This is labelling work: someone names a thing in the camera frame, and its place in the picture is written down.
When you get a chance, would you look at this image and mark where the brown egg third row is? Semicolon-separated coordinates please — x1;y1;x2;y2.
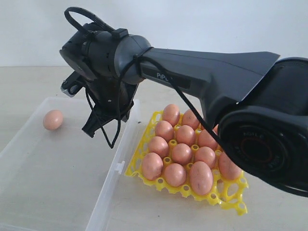
176;125;195;146
194;146;216;169

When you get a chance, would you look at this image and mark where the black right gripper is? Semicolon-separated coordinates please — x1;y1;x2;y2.
82;77;139;138

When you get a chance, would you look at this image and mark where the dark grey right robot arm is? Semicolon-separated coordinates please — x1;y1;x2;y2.
60;23;308;196

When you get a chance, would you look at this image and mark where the clear plastic tray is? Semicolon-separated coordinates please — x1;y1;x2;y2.
0;97;141;231

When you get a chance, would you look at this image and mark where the brown egg front bin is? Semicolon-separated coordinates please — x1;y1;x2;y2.
148;136;169;158

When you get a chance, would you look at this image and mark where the brown egg packed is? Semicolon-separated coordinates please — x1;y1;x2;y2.
181;109;200;130
162;104;180;126

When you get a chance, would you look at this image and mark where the brown egg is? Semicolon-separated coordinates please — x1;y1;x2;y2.
189;161;213;195
141;152;163;180
213;124;218;134
154;120;174;142
43;110;64;130
218;152;242;180

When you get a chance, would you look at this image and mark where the black camera cable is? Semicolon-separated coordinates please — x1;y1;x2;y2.
64;6;308;199

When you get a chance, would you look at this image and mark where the brown egg second row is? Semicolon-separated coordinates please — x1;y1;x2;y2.
164;163;186;187

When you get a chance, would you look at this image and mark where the yellow plastic egg tray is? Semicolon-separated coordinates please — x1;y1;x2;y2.
125;111;248;216

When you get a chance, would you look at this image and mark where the brown egg fourth row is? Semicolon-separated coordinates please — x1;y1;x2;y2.
171;143;192;166
197;129;218;150

